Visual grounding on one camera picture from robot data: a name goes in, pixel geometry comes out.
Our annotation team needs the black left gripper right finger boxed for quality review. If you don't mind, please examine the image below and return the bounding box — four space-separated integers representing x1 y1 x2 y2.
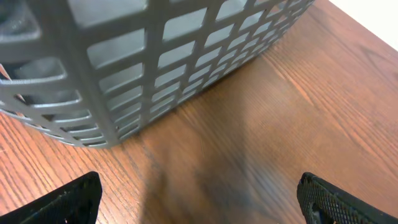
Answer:
297 172 397 224

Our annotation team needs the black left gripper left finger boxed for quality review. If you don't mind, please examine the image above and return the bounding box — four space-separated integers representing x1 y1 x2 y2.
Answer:
1 171 103 224

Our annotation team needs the grey plastic shopping basket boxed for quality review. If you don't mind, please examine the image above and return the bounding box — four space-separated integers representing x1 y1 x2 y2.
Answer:
1 0 313 148

